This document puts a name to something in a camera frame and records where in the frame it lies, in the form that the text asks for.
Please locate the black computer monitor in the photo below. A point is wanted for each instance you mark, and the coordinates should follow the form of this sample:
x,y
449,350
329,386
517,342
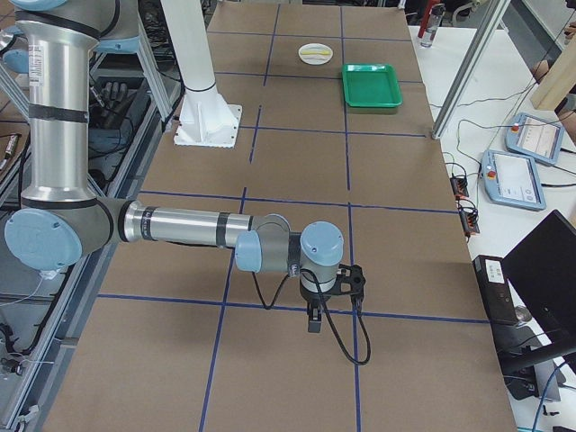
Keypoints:
x,y
541,269

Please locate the black orange connector block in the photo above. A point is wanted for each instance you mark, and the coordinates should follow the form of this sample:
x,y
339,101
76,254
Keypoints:
x,y
458,180
469,215

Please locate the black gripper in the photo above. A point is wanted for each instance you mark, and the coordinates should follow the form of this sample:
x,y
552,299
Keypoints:
x,y
313,299

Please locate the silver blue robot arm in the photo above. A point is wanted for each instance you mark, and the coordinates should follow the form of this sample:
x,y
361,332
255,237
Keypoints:
x,y
61,219

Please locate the yellow plastic spoon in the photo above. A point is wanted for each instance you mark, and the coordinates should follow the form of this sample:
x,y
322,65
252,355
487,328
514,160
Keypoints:
x,y
316,55

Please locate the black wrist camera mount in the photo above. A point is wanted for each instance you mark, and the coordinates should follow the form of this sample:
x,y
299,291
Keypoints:
x,y
350,281

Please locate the green plastic tray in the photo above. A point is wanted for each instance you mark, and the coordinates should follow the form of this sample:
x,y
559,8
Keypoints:
x,y
371,86

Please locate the black desktop box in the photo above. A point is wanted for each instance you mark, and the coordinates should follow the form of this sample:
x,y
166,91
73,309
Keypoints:
x,y
496,295

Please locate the blue teach pendant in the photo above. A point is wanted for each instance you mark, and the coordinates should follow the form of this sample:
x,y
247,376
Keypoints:
x,y
535,137
512,180

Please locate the near black orange connector block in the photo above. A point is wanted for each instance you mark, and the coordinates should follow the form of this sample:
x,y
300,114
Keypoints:
x,y
469,215

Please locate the far black orange connector block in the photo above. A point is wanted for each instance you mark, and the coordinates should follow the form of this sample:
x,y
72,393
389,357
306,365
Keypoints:
x,y
458,180

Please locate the wooden beam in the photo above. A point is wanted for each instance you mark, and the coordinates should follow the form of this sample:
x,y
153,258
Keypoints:
x,y
560,78

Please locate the white round plate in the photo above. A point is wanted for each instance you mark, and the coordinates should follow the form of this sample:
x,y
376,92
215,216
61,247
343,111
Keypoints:
x,y
315,46

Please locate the aluminium frame post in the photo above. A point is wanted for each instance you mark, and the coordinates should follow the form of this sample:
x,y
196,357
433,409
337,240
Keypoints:
x,y
479,44

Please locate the clear water bottle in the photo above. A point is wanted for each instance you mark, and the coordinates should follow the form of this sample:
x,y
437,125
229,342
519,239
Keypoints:
x,y
434,20

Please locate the white central pillar with base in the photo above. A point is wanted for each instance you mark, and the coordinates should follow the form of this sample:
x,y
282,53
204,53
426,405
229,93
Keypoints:
x,y
205,119

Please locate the far blue teach pendant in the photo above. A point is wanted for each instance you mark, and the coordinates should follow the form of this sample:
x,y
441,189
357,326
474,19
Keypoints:
x,y
535,137

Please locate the near blue teach pendant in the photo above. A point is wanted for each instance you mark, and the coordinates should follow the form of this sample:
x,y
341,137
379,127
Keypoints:
x,y
512,180

